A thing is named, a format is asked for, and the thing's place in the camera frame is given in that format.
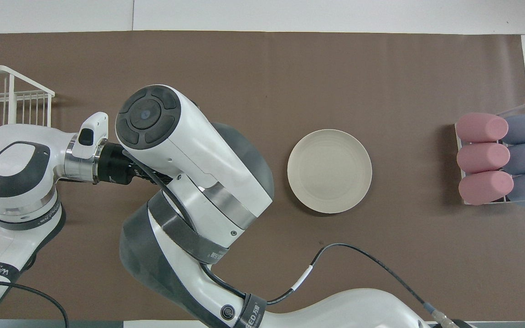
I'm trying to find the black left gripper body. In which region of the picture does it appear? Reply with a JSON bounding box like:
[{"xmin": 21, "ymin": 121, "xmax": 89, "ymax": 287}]
[{"xmin": 95, "ymin": 143, "xmax": 159, "ymax": 186}]

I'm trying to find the cream round plate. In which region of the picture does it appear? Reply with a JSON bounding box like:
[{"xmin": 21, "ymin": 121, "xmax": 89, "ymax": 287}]
[{"xmin": 287, "ymin": 129, "xmax": 373, "ymax": 215}]

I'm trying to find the brown table mat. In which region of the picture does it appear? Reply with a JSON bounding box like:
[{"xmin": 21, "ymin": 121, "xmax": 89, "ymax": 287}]
[{"xmin": 0, "ymin": 31, "xmax": 525, "ymax": 322}]

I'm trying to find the pink plastic cup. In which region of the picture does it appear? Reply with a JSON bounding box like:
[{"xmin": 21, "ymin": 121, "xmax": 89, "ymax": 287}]
[
  {"xmin": 455, "ymin": 112, "xmax": 510, "ymax": 143},
  {"xmin": 456, "ymin": 143, "xmax": 511, "ymax": 174},
  {"xmin": 458, "ymin": 170, "xmax": 515, "ymax": 206}
]

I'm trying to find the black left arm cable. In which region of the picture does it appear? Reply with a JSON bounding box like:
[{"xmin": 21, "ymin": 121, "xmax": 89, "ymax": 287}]
[{"xmin": 0, "ymin": 280, "xmax": 70, "ymax": 328}]

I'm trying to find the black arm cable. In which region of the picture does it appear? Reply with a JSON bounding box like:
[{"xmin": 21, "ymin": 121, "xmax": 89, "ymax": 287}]
[
  {"xmin": 0, "ymin": 280, "xmax": 70, "ymax": 328},
  {"xmin": 124, "ymin": 150, "xmax": 461, "ymax": 328}
]

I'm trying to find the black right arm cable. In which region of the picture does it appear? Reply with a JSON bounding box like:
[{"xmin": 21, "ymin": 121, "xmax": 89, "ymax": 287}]
[{"xmin": 124, "ymin": 150, "xmax": 461, "ymax": 328}]

